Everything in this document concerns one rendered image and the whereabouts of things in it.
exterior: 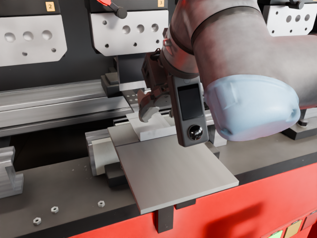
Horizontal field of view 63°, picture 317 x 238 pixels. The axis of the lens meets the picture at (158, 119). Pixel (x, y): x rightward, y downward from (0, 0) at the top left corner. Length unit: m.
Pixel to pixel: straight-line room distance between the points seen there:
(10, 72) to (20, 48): 0.59
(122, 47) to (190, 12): 0.27
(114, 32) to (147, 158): 0.25
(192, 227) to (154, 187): 0.32
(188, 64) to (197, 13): 0.09
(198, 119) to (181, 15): 0.17
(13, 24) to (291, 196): 0.85
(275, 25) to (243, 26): 0.46
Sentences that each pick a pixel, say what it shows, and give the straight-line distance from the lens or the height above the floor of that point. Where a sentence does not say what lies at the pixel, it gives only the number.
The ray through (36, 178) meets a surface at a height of 0.88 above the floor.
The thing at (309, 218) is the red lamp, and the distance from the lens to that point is 0.73.
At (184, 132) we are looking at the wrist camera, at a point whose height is 1.10.
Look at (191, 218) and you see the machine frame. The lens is 0.72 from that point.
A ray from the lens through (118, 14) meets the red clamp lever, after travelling 0.48.
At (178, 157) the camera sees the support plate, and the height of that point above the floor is 1.00.
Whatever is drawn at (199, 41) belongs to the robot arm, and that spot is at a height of 1.26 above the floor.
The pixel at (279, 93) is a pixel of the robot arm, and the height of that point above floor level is 1.23.
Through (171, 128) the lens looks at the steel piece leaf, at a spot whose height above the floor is 1.02.
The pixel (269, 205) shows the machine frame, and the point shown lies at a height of 0.71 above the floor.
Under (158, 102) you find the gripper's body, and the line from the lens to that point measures 0.44.
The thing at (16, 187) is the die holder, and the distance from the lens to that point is 0.70.
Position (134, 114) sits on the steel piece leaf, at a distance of 0.66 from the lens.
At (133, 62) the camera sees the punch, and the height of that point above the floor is 1.15.
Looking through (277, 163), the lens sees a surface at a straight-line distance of 0.77.
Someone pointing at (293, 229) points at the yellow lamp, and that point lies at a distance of 0.70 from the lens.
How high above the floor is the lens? 1.31
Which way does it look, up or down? 29 degrees down
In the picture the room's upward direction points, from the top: straight up
